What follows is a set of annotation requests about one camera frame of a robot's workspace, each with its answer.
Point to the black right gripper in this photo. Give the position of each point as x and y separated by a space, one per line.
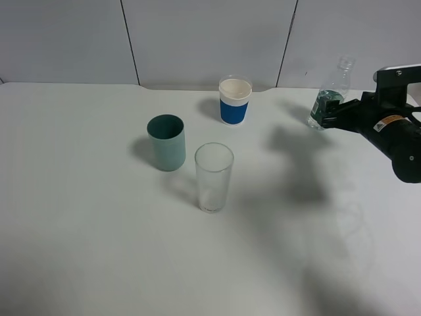
384 118

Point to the white cup with blue sleeve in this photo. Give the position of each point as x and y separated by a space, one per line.
235 92

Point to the clear tall drinking glass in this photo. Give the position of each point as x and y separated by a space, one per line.
213 164

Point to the teal green plastic cup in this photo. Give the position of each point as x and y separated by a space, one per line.
167 135

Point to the clear bottle with green label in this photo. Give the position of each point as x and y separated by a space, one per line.
335 88

